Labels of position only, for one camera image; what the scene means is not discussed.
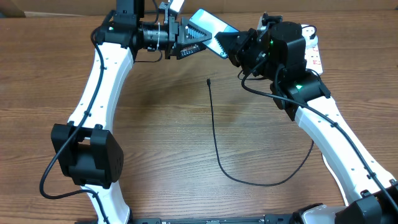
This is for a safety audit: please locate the white power strip cord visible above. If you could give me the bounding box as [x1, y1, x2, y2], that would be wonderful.
[321, 154, 349, 203]

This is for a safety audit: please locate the white charger plug adapter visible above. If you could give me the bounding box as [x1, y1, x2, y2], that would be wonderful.
[302, 24, 318, 49]

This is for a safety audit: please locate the black charging cable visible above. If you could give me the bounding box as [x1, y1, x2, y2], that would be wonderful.
[206, 25, 318, 187]

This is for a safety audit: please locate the white power strip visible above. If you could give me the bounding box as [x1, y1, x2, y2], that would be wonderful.
[300, 24, 324, 75]

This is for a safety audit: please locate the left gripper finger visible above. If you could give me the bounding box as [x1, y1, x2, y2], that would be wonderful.
[180, 17, 212, 47]
[176, 44, 202, 60]

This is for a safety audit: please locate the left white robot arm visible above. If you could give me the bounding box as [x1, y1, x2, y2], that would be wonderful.
[51, 0, 213, 223]

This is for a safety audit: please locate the blue Galaxy smartphone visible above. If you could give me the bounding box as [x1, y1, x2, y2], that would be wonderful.
[190, 9, 238, 59]

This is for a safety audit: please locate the brown cardboard wall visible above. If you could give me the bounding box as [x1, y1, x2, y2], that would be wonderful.
[1, 0, 397, 17]

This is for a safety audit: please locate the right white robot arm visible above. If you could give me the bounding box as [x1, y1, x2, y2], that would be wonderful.
[216, 19, 397, 223]

